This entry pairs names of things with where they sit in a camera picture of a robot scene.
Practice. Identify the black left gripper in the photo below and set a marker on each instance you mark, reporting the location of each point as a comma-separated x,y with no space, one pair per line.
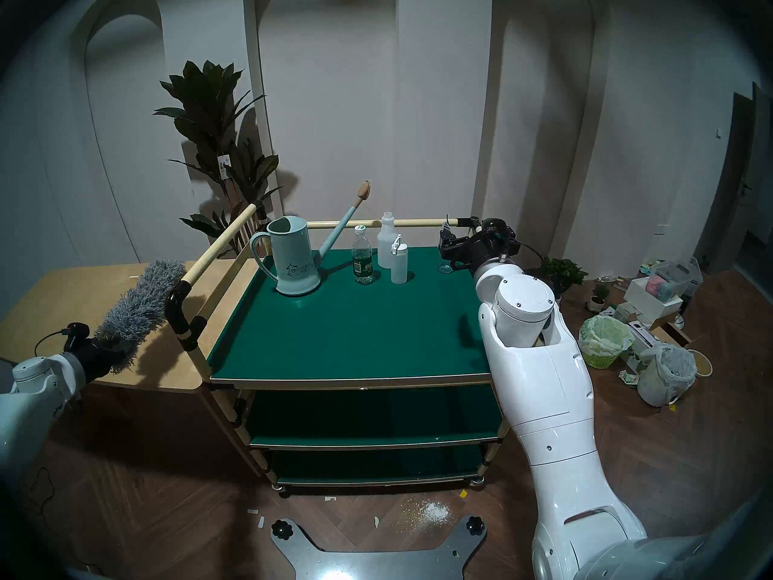
99,358

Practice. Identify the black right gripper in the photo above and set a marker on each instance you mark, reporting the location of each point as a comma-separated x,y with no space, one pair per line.
483,246

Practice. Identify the grey fluffy duster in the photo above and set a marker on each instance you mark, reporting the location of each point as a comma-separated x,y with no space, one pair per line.
142,301

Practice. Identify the white powder pile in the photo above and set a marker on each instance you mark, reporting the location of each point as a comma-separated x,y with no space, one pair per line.
435,512

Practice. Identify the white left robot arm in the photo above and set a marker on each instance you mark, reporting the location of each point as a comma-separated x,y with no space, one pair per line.
30,397

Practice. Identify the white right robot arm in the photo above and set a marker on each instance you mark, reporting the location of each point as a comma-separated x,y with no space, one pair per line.
543,391

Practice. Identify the green three-tier shelf cart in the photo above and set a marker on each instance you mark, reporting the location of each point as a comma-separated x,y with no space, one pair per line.
350,325

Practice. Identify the empty clear glass bottle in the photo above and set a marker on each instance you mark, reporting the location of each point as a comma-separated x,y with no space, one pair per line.
444,268

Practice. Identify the white capped squeeze bottle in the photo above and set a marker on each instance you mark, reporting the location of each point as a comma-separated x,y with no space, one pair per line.
399,267

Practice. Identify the tall white plastic bottle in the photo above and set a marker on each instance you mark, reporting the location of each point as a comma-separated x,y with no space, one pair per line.
386,243

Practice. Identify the light wooden table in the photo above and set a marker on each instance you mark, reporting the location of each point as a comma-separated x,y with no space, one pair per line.
54,301

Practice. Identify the green label water bottle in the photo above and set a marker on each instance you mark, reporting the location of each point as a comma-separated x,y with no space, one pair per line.
362,261

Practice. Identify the bushy small potted plant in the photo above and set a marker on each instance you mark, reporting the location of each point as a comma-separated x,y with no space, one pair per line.
563,272

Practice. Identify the light blue watering can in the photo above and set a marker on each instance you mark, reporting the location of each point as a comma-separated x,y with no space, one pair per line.
293,261

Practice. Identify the tiny potted plant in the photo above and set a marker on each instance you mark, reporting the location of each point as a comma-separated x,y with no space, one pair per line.
599,298

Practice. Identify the green lined waste basket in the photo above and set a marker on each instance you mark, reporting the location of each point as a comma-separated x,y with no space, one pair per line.
605,342

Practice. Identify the white cardboard box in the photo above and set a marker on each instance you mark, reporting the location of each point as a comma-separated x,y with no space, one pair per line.
649,304

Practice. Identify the white open carton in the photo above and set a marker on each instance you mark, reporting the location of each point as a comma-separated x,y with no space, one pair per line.
640,340

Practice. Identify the clear plastic storage box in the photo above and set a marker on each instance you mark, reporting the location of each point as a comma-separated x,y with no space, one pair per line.
673,283

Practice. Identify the brown cardboard box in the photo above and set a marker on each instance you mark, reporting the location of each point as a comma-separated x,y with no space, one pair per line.
670,334

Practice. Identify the black base knob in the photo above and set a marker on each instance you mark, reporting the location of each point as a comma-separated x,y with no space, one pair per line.
475,526
281,529

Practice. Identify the white plastic bag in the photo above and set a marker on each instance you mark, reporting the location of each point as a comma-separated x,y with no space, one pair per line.
664,373

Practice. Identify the tall dark leafy plant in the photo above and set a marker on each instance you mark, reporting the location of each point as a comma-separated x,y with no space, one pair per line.
208,119

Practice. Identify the dark door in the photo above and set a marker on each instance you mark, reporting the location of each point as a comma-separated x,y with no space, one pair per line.
728,204

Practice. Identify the beige round bowl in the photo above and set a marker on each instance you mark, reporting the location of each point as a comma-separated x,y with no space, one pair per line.
702,363

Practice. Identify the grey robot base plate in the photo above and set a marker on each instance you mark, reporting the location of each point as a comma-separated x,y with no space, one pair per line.
374,563

